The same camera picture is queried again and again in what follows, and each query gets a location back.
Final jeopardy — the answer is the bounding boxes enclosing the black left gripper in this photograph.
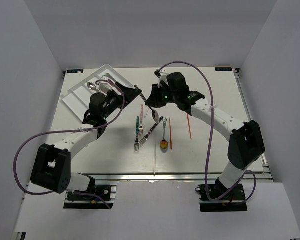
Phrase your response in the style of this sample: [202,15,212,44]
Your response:
[101,82,142,120]

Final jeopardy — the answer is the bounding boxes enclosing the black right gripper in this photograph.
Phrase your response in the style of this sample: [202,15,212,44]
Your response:
[145,83,178,109]

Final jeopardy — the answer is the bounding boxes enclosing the silver spoon dark handle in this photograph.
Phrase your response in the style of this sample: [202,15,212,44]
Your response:
[140,84,160,124]

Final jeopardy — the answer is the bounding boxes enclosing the silver ornate butter knife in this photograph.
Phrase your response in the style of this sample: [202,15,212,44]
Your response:
[105,73,116,82]

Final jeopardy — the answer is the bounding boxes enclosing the silver spoon pink handle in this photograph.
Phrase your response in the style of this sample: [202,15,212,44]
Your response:
[87,82,97,91]

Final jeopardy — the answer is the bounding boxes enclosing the pink handle fork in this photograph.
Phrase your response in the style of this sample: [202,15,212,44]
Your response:
[139,104,144,138]

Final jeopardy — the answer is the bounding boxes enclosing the iridescent gold spoon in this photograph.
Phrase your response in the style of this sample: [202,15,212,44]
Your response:
[159,117,169,153]

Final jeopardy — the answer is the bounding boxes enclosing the green handle fork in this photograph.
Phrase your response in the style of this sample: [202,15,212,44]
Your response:
[134,116,140,152]

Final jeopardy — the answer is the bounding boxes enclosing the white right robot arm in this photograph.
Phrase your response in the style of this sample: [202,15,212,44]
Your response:
[145,72,266,200]

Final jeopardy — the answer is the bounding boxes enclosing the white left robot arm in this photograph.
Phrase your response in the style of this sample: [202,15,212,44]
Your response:
[30,83,142,200]

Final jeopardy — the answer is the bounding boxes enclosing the orange chopstick left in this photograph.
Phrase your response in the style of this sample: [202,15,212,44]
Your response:
[169,117,173,150]

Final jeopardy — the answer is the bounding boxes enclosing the orange chopstick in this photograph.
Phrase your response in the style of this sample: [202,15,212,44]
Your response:
[169,117,173,150]
[186,113,193,141]

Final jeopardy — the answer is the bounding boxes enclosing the orange chopstick right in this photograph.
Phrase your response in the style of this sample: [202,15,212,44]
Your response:
[186,113,193,141]

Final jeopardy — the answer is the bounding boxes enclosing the white compartment utensil tray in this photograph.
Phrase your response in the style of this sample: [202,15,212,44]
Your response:
[61,64,134,122]

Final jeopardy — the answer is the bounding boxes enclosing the blue label sticker left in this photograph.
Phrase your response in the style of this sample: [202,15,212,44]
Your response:
[66,69,84,74]

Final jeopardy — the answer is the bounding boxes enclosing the blue label sticker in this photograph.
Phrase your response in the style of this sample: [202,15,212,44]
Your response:
[66,69,84,74]
[215,67,233,72]

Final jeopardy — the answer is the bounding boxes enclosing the blue label sticker right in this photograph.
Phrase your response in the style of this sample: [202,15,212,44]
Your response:
[215,67,233,72]

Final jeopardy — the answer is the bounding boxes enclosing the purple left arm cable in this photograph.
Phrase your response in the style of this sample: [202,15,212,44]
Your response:
[13,78,127,210]

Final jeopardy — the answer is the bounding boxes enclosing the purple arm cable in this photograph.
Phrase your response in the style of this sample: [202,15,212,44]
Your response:
[153,61,257,206]
[13,78,127,210]

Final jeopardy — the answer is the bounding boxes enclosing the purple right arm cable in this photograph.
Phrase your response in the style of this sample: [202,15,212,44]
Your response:
[153,61,257,206]

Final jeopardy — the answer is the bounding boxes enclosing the dark handle fork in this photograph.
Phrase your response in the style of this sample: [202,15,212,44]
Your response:
[139,116,164,147]

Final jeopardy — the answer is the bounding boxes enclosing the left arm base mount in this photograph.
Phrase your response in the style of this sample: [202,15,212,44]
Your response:
[63,174,117,210]

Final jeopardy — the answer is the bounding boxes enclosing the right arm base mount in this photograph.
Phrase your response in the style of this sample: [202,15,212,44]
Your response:
[194,174,248,213]

